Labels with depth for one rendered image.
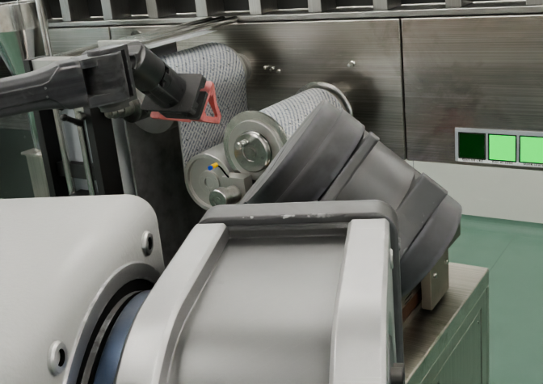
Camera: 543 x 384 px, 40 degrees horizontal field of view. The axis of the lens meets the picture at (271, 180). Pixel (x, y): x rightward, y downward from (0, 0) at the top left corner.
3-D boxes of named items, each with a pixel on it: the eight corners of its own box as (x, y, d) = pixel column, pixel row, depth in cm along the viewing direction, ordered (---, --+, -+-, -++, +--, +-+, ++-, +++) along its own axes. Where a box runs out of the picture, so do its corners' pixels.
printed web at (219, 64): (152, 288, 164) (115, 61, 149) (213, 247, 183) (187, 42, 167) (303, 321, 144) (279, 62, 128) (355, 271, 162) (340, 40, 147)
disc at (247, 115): (225, 182, 142) (220, 107, 137) (227, 181, 142) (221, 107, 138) (292, 193, 135) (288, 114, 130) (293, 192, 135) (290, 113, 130)
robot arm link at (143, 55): (134, 71, 104) (145, 35, 105) (98, 73, 107) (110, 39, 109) (163, 94, 109) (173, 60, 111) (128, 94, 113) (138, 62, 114)
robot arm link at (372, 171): (337, 343, 39) (257, 283, 39) (349, 262, 49) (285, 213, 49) (453, 221, 36) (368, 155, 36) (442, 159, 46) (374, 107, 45)
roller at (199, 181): (188, 208, 149) (180, 151, 146) (256, 170, 169) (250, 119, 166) (237, 215, 143) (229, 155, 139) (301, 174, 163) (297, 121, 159)
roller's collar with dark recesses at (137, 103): (119, 122, 145) (113, 90, 143) (139, 114, 150) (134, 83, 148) (143, 124, 142) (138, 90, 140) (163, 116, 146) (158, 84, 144)
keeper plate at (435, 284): (422, 309, 143) (419, 256, 139) (439, 286, 151) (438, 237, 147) (434, 310, 141) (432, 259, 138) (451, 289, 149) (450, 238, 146)
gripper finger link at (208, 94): (225, 139, 120) (192, 114, 112) (190, 137, 123) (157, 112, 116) (236, 102, 121) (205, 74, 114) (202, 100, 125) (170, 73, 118)
